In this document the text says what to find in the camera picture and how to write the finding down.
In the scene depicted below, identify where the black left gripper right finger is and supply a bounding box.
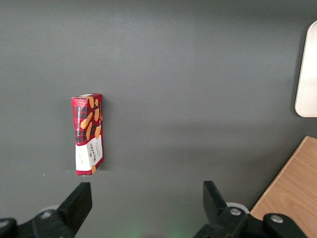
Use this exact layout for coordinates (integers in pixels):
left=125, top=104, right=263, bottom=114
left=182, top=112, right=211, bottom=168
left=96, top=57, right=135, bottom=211
left=193, top=181, right=263, bottom=238

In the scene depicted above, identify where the oak wooden drawer cabinet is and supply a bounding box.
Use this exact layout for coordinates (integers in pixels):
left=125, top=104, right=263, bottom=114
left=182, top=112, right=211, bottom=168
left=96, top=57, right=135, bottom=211
left=250, top=135, right=317, bottom=238

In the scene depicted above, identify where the beige plastic tray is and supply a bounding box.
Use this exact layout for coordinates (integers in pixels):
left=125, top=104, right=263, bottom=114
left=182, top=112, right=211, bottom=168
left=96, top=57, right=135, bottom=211
left=294, top=21, right=317, bottom=118

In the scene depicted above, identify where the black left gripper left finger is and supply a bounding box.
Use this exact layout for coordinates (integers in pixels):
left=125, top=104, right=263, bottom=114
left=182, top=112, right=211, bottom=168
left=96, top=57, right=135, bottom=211
left=17, top=182, right=93, bottom=238

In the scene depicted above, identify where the red tartan shortbread box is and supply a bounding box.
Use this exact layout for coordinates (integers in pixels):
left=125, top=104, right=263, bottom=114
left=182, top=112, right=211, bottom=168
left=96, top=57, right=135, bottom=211
left=71, top=93, right=104, bottom=177

